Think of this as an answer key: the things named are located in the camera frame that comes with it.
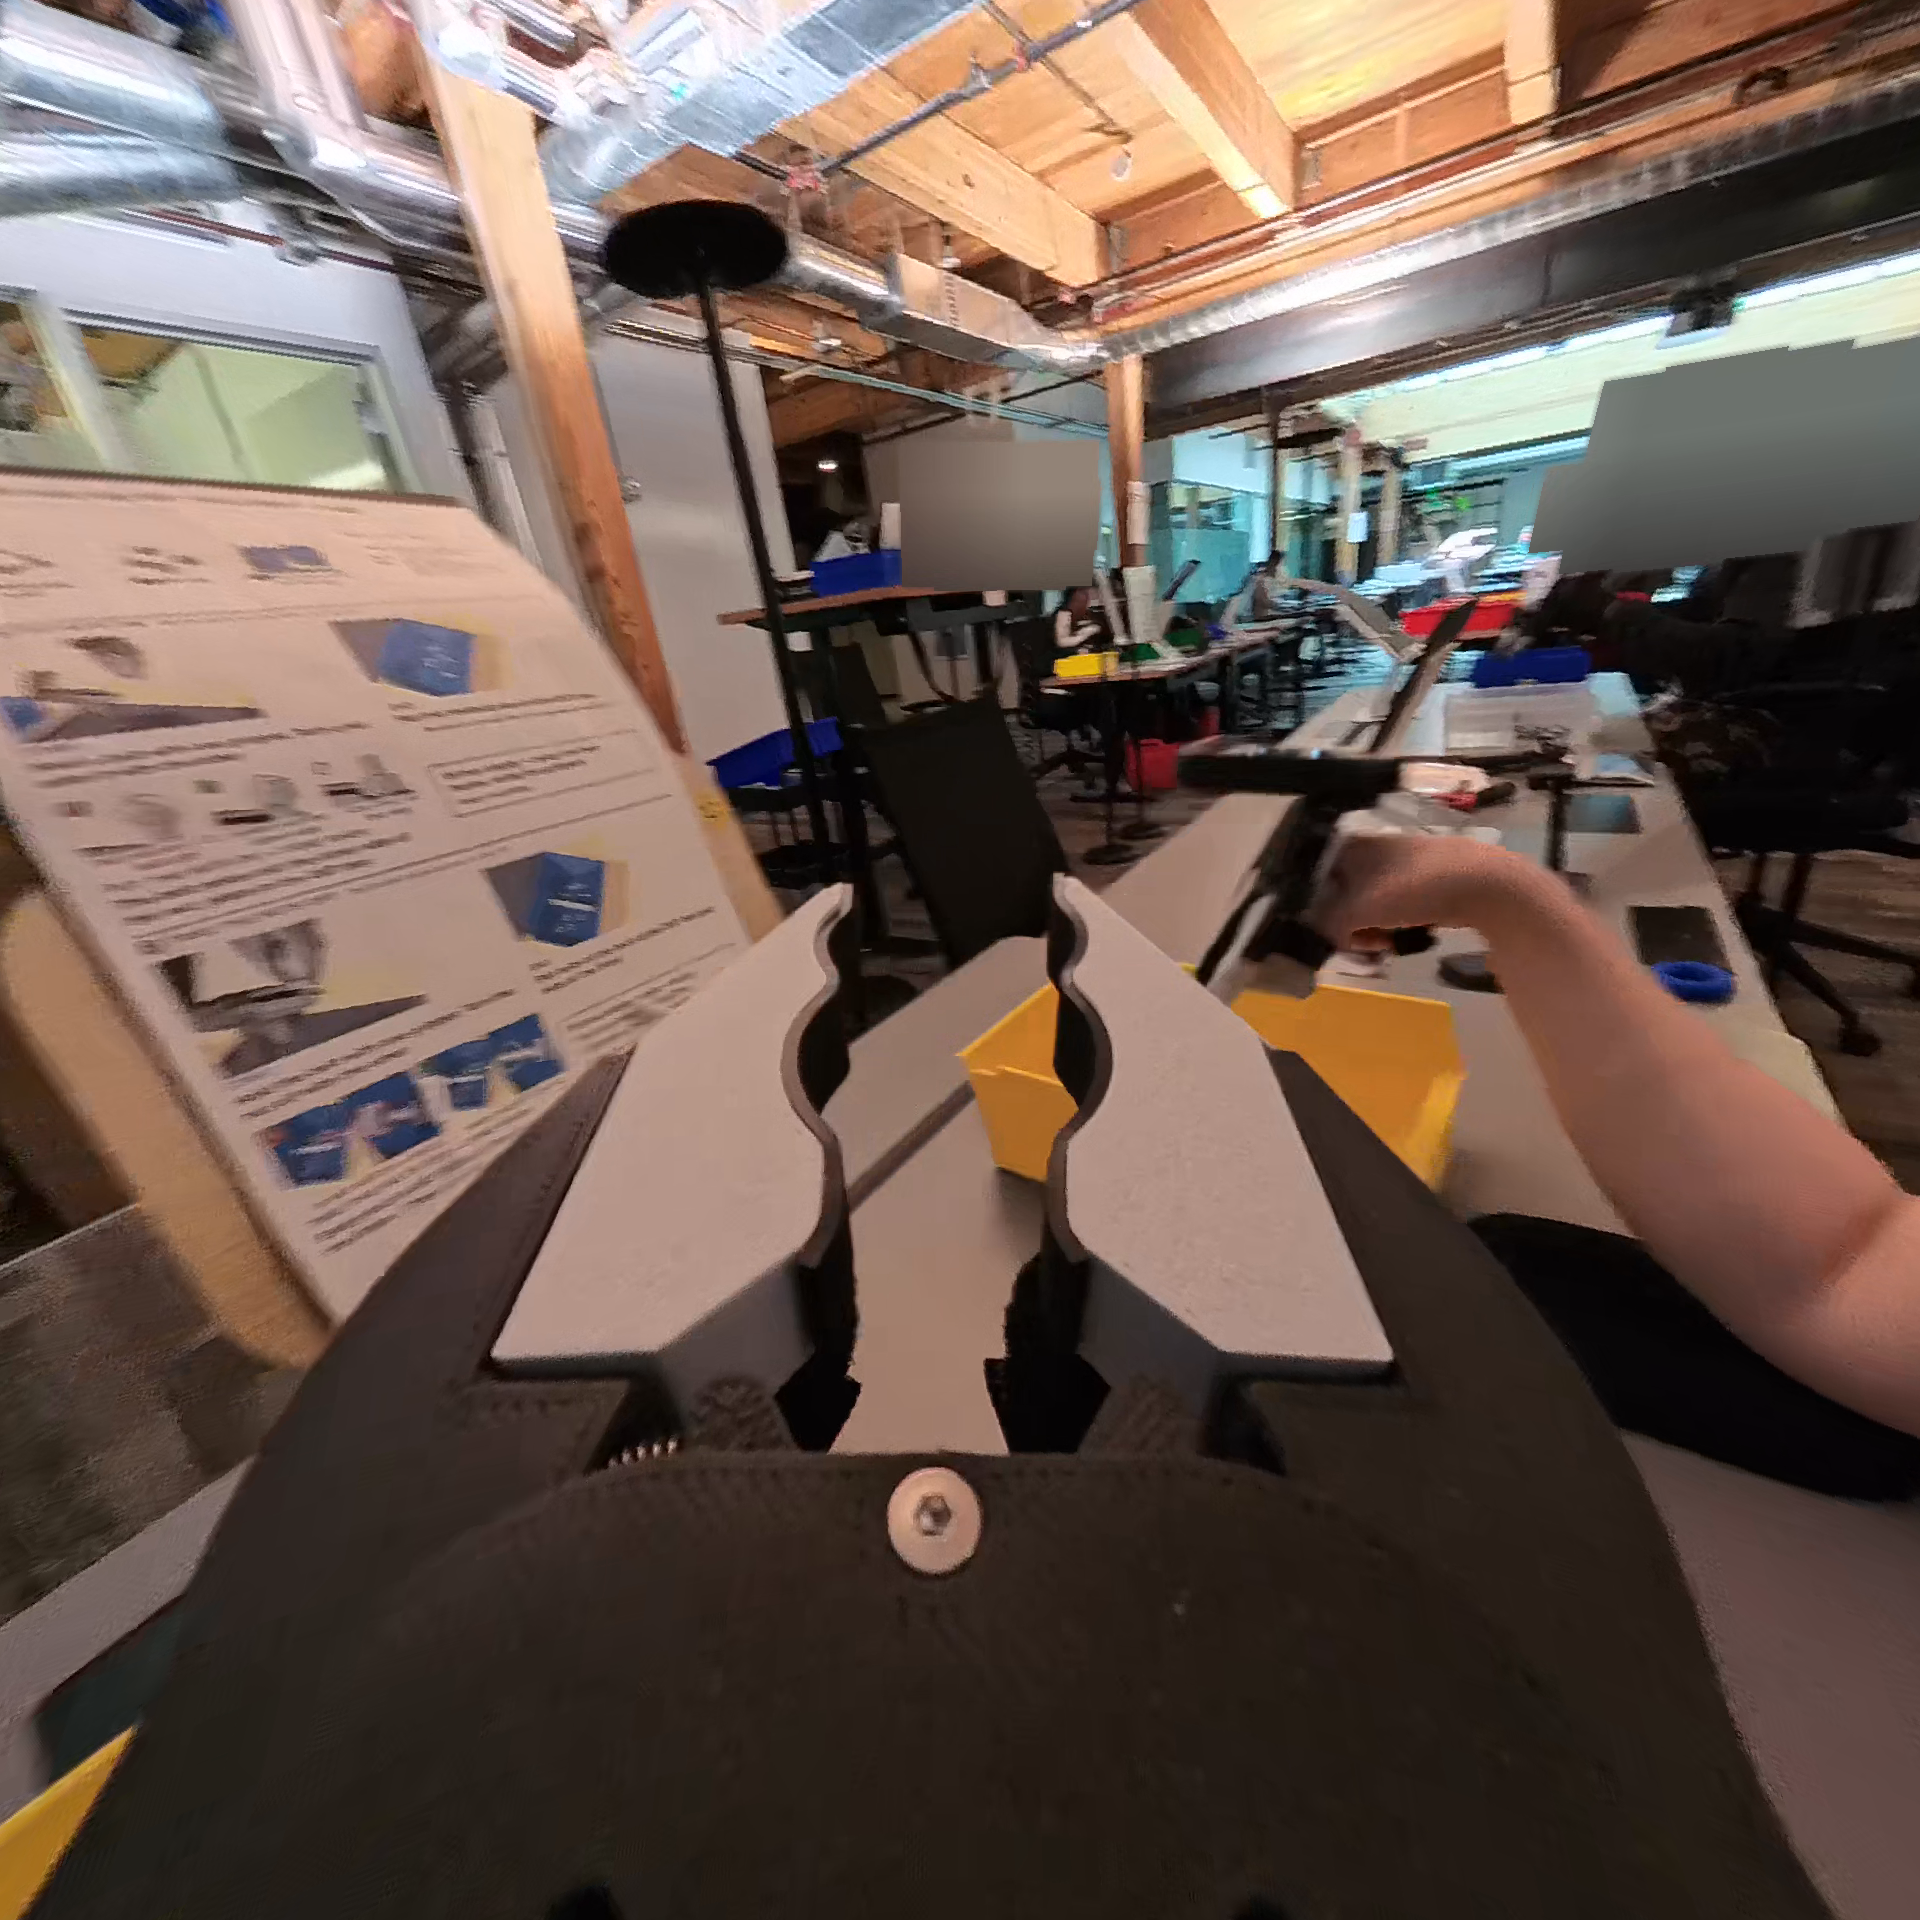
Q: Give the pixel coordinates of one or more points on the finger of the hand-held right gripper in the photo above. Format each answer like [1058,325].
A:
[1252,974]

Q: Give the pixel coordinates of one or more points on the instruction sheet on wooden board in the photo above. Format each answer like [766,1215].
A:
[148,1172]

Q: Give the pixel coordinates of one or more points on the red plastic tray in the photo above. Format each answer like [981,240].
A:
[1454,623]

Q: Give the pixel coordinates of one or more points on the tall wooden-top standing desk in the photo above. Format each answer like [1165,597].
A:
[840,608]

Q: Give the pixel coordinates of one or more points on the blue plastic tray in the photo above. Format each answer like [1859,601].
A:
[1530,668]

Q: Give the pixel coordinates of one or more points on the blue plastic storage bin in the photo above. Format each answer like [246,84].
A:
[854,572]
[772,758]

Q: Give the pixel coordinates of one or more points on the yellow smiley sticker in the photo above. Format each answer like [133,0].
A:
[716,808]

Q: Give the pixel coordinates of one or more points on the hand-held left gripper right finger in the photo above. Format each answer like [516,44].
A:
[1229,1200]

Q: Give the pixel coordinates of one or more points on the black smartphone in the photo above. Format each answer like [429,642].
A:
[1675,936]

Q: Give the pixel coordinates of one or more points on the black mesh office chair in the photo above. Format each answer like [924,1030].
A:
[960,826]

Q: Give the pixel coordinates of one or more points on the yellow bin with black divider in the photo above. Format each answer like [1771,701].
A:
[43,1846]

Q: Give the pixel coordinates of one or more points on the printed instruction sheet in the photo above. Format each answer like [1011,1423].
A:
[376,826]

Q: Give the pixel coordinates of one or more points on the person's right hand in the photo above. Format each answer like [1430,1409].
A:
[1424,886]

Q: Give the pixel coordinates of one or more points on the red storage bin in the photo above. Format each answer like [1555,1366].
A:
[1152,768]

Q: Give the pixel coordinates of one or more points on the dark flat tablet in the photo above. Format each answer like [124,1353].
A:
[1600,814]

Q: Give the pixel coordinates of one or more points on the black flat rectangular device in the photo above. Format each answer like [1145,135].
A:
[1469,972]

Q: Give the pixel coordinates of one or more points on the person's right forearm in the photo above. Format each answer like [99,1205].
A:
[1723,1172]

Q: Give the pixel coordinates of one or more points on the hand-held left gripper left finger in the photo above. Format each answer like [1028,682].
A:
[661,1200]

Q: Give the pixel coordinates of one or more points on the wooden office desk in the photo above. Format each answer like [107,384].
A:
[1200,662]

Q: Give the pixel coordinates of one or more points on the white metal stand base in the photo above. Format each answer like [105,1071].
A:
[1334,733]

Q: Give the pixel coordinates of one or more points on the black ceiling projector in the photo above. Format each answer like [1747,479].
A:
[1704,309]

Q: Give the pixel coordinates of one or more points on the small yellow storage bin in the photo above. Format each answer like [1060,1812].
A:
[1086,666]

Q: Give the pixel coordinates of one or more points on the black stanchion post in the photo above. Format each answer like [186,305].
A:
[1109,853]

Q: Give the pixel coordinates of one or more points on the yellow undivided bin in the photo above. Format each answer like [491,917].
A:
[1380,1065]

